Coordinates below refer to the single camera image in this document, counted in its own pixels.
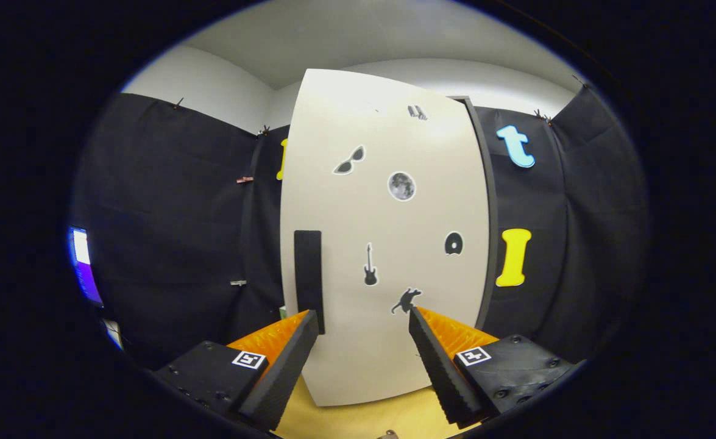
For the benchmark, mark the black backdrop cloth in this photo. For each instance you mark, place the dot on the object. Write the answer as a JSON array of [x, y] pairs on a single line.
[[163, 213]]

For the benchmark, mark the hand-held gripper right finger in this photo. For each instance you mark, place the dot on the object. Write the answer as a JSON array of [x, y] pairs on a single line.
[[440, 369]]

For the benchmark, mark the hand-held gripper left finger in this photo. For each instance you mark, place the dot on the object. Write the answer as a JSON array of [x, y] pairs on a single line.
[[284, 369]]

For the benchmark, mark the grey cabinet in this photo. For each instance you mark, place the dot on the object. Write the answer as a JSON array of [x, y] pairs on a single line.
[[493, 213]]

